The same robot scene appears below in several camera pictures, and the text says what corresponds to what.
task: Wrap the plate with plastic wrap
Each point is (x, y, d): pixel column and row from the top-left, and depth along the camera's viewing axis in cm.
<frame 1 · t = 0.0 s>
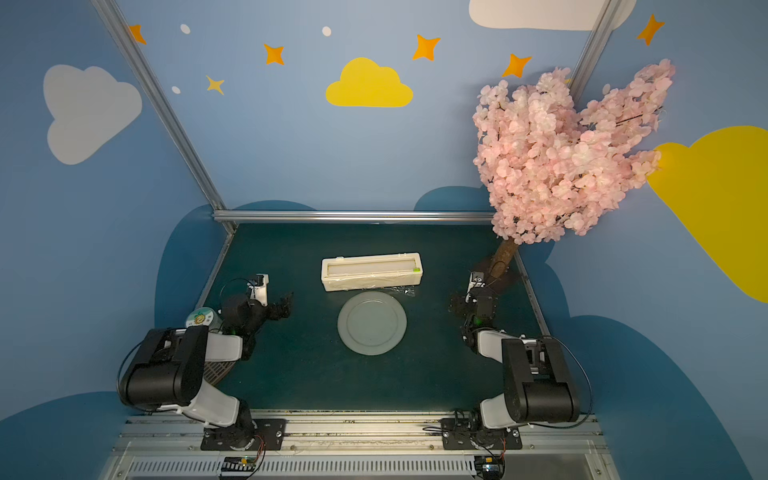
left hand: (277, 288, 94), fingers open
right hand: (475, 291, 95), fingers open
grey round plate: (372, 323, 96), on the table
cream plastic wrap dispenser box: (358, 272, 102), point 6 cm above the table
clear plastic wrap sheet: (409, 290, 103), on the table

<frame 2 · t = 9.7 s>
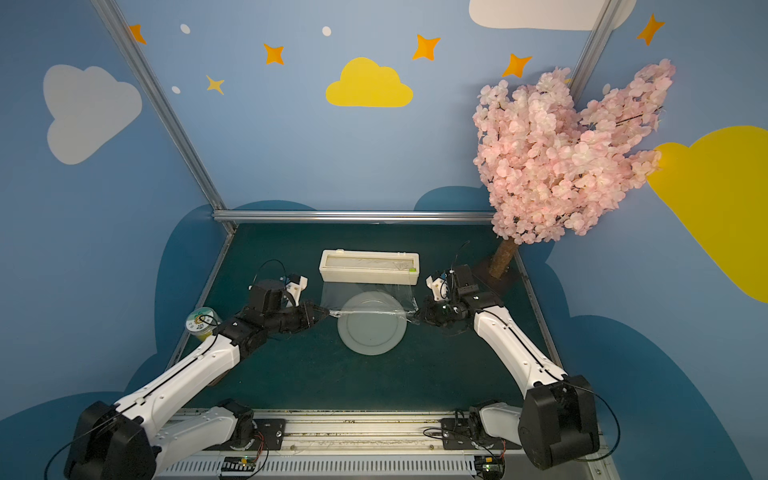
left hand: (329, 307, 80), fingers closed
right hand: (418, 312, 83), fingers closed
clear plastic wrap sheet: (370, 299, 96), point 5 cm above the table
the other named things where they were.

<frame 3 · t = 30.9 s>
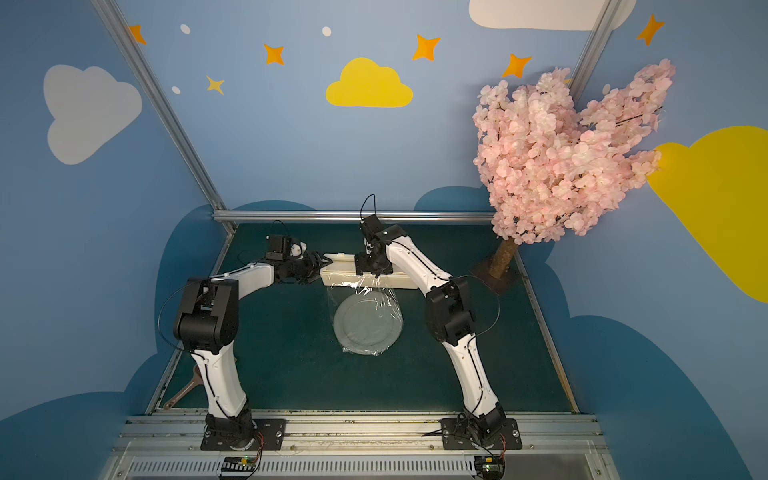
left hand: (330, 262, 100), fingers open
right hand: (367, 268, 97), fingers open
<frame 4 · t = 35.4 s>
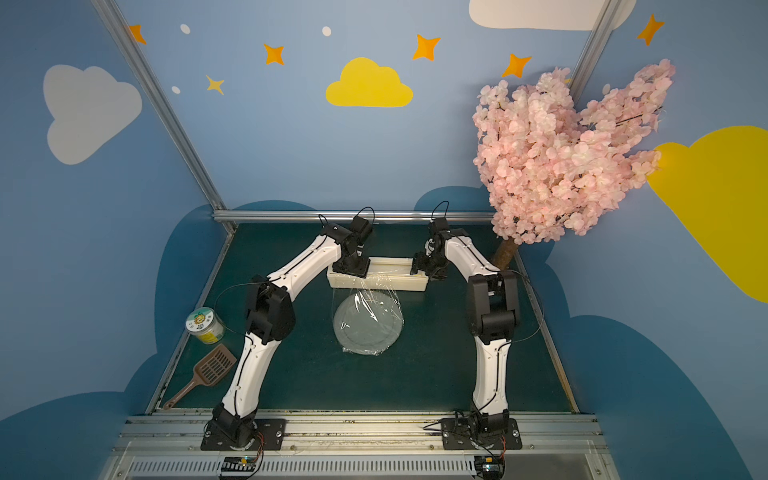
left hand: (354, 266, 98), fingers open
right hand: (424, 271, 100), fingers open
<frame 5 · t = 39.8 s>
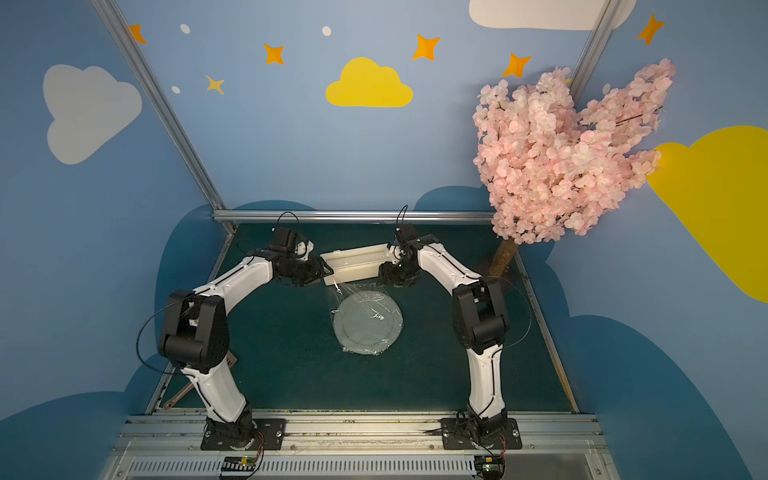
left hand: (327, 270, 94), fingers open
right hand: (389, 280, 95), fingers open
cream plastic wrap dispenser box: (355, 263, 103), point 7 cm above the table
